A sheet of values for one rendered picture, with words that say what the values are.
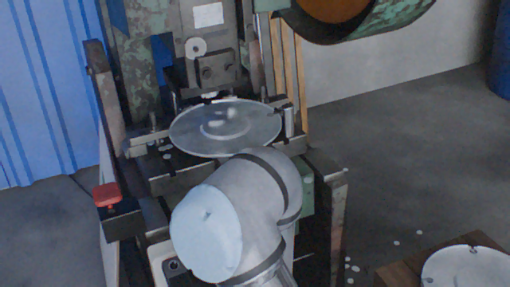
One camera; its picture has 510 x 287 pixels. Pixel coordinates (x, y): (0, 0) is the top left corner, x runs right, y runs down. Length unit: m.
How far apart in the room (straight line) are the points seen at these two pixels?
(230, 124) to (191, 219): 0.70
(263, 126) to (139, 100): 0.43
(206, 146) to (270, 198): 0.58
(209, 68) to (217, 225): 0.68
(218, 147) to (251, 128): 0.11
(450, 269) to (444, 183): 1.01
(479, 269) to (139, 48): 1.11
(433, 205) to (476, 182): 0.27
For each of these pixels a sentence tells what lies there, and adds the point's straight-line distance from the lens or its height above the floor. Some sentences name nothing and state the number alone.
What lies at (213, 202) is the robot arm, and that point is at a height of 1.04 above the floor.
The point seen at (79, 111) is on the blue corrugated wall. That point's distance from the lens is 2.63.
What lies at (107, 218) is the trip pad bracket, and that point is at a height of 0.70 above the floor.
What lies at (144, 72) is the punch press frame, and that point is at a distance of 1.57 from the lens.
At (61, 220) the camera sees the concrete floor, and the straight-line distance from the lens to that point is 2.50.
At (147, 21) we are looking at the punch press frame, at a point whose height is 1.09.
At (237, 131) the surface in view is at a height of 0.79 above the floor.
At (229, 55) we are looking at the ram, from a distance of 1.30.
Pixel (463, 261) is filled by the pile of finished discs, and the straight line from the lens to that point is 1.58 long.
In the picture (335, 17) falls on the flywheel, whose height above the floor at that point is 1.00.
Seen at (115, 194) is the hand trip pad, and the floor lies 0.76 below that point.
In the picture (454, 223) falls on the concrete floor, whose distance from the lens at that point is 2.31.
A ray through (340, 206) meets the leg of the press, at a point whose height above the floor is 0.55.
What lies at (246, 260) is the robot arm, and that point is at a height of 0.97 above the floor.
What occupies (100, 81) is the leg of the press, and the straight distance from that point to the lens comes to 1.64.
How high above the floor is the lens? 1.46
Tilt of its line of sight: 32 degrees down
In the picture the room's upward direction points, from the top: 4 degrees counter-clockwise
